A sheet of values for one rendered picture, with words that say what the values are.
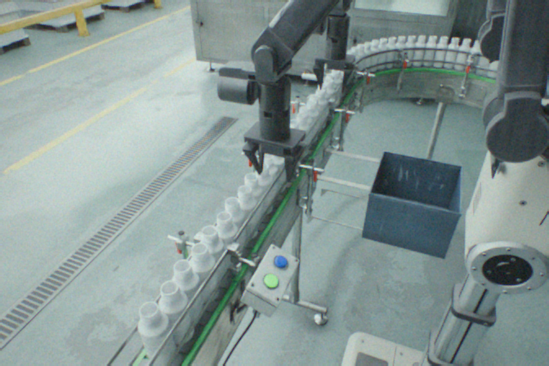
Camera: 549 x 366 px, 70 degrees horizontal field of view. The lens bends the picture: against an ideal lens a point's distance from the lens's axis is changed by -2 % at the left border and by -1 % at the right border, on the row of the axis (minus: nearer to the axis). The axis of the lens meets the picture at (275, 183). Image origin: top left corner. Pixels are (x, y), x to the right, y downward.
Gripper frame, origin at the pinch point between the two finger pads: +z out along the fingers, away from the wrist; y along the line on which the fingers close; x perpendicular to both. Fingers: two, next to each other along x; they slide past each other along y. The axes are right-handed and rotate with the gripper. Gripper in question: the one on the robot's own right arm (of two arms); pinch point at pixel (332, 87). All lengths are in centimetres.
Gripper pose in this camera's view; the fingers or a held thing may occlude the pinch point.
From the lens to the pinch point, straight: 116.8
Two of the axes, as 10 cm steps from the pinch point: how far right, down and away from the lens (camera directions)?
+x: -3.3, 5.6, -7.6
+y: -9.4, -2.1, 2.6
